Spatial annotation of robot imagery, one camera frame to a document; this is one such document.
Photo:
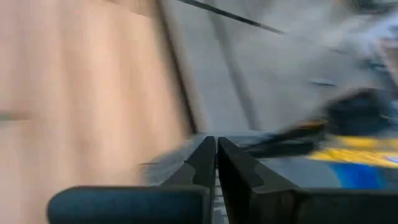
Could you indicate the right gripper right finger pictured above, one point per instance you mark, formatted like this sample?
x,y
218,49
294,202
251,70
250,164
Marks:
x,y
311,208

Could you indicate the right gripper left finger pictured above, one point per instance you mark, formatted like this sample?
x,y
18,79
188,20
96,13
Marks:
x,y
130,205

